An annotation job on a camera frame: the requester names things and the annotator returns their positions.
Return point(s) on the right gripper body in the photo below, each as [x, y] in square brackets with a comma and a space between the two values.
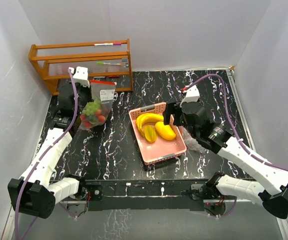
[184, 124]

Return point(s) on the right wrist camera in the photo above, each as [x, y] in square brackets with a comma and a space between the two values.
[191, 95]

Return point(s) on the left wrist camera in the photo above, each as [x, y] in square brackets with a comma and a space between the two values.
[80, 75]

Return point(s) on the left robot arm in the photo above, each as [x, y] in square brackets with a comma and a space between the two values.
[33, 193]

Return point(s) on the yellow mango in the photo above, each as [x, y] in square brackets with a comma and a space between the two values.
[165, 131]

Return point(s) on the yellow starfruit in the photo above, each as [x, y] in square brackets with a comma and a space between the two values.
[150, 134]

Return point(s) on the pink white marker pen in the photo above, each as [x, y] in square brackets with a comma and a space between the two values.
[108, 44]

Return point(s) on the clear zip bag orange zipper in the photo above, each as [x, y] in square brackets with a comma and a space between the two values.
[104, 91]

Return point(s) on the green grape bunch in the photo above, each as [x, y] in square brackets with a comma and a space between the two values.
[92, 108]

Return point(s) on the yellow banana bunch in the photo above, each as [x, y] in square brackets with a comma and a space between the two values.
[147, 118]

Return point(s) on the wooden shelf rack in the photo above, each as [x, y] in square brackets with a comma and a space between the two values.
[101, 59]

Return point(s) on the black base bar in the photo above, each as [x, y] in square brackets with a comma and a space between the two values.
[162, 194]

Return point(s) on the red strawberry bunch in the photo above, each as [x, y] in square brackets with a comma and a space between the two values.
[93, 120]

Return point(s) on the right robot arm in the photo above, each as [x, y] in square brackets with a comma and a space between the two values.
[270, 185]

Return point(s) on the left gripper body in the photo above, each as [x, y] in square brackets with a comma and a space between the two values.
[85, 95]

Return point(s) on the green marker pen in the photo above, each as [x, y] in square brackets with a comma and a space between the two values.
[108, 63]

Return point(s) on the pink plastic basket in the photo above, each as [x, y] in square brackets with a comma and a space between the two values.
[162, 149]

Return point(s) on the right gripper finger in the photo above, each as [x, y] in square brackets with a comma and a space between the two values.
[177, 119]
[169, 111]

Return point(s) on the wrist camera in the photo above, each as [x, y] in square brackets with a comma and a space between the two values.
[191, 95]
[80, 75]

